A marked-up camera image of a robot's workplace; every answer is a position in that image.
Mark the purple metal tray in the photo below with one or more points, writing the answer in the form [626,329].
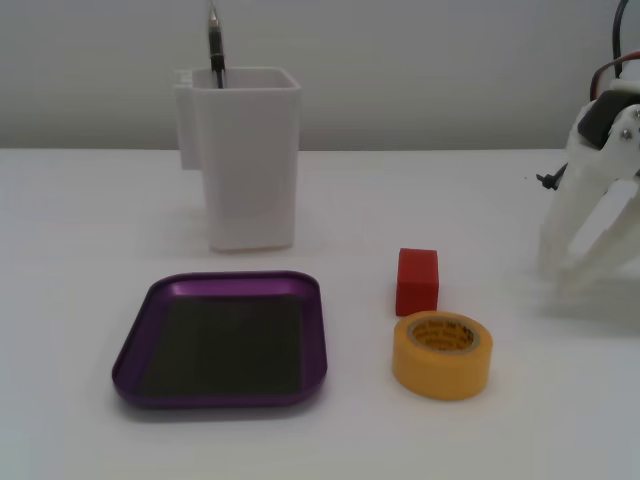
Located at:
[225,345]

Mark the yellow tape roll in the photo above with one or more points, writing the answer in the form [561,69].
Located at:
[440,370]

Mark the white plastic pen holder box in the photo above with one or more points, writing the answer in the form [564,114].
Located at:
[250,165]

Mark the black ballpoint pen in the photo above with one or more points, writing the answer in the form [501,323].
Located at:
[216,45]

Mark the red rectangular block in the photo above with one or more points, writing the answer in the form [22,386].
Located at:
[417,285]

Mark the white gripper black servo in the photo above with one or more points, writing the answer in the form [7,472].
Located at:
[584,186]

